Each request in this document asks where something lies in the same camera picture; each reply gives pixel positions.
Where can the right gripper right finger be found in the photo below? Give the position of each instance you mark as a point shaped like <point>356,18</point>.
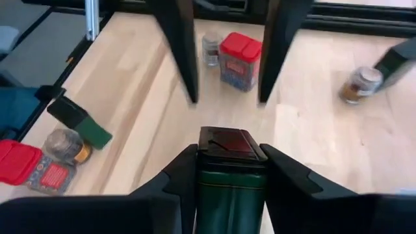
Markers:
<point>292,195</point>

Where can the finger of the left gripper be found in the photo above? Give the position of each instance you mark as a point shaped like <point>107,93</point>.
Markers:
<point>279,48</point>
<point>180,48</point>

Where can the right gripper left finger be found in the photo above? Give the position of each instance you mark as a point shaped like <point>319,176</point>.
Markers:
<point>169,195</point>

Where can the red-lidded smoked paprika tin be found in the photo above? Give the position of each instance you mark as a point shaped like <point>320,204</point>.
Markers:
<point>240,65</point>
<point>32,169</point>

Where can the black green spice tin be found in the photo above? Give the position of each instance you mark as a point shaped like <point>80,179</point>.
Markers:
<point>230,195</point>
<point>396,61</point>
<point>81,125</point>

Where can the silver aluminium extrusion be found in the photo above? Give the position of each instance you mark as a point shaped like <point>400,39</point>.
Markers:
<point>92,19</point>

